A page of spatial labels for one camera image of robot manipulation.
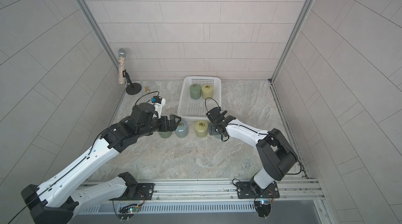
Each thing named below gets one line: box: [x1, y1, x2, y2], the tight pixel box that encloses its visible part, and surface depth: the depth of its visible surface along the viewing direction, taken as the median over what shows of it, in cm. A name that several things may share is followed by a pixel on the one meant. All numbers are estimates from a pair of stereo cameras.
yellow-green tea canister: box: [194, 119, 209, 139], surface depth 86 cm
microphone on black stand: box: [117, 48, 142, 95], surface depth 97 cm
